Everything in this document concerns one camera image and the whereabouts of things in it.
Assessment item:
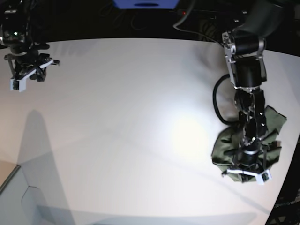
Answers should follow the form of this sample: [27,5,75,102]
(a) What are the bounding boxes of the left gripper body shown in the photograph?
[234,138,267,175]

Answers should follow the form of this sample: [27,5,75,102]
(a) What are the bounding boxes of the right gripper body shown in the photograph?
[4,50,51,80]

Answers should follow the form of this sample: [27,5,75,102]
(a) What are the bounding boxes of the green t-shirt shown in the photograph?
[211,106,287,182]

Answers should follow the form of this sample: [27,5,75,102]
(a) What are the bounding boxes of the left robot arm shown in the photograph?
[222,0,289,184]

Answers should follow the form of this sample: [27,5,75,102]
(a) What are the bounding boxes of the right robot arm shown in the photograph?
[0,0,60,83]

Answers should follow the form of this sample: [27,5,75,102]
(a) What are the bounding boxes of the blue box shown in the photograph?
[113,0,179,9]

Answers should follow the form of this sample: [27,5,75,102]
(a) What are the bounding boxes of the black power strip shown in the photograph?
[176,8,230,19]

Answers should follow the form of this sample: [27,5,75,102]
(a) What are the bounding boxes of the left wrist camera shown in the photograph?
[255,169,272,185]

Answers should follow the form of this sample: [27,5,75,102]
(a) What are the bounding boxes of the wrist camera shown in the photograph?
[255,169,272,185]
[10,75,29,92]

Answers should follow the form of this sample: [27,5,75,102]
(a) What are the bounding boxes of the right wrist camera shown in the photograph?
[10,75,29,92]

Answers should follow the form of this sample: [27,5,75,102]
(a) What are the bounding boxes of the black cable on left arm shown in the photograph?
[212,74,242,125]

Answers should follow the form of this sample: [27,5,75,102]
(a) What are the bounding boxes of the grey floor cables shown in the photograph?
[130,11,162,30]

